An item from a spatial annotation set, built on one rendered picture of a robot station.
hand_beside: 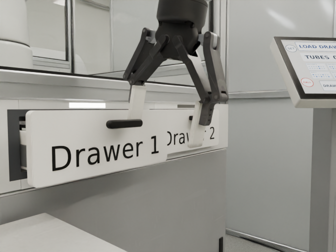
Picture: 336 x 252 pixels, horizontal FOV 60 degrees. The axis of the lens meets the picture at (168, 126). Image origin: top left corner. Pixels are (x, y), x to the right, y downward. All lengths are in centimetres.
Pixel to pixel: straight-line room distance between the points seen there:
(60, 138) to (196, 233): 57
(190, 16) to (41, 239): 36
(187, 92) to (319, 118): 61
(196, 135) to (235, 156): 175
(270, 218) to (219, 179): 121
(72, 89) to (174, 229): 46
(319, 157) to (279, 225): 99
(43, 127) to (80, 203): 20
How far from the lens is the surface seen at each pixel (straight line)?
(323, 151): 123
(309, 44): 122
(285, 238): 218
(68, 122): 47
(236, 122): 214
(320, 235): 131
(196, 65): 44
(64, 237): 44
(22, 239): 45
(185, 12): 44
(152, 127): 59
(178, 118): 75
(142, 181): 70
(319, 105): 105
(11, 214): 54
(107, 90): 61
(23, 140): 52
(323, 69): 114
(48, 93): 54
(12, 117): 52
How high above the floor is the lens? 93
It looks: 3 degrees down
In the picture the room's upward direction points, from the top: straight up
